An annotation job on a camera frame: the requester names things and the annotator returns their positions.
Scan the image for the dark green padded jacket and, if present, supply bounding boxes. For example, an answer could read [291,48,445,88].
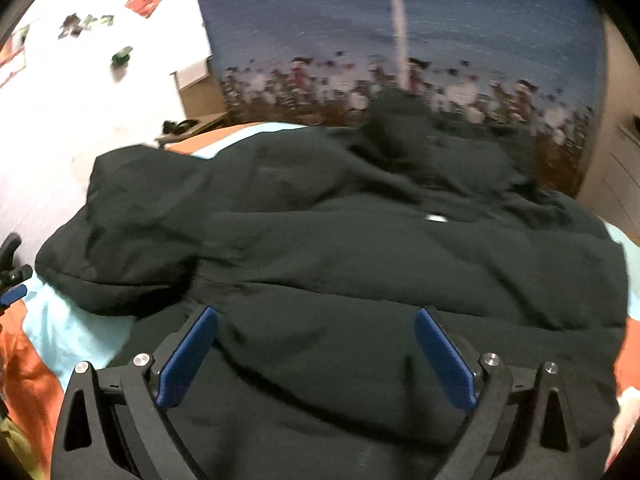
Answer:
[35,89,628,479]

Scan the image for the colourful striped bed cover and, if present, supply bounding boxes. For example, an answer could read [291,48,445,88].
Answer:
[0,121,640,480]

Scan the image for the black objects on table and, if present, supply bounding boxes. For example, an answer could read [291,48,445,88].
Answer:
[162,119,200,136]

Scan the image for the small dark side table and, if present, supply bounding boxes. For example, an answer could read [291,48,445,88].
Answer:
[154,112,229,150]

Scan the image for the wooden wardrobe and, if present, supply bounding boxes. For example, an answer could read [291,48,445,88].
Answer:
[577,14,639,208]

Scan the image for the blue fabric wardrobe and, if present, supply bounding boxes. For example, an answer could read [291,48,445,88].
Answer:
[198,0,606,195]

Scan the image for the red white wall posters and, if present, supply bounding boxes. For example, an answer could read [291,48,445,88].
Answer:
[0,25,29,87]

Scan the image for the green wall hook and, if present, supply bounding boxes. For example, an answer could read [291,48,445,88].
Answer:
[111,47,132,68]

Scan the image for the green black wall stickers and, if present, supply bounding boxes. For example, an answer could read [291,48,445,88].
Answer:
[58,13,115,39]

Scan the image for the red square wall sticker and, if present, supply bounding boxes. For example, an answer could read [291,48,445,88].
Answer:
[125,0,162,18]

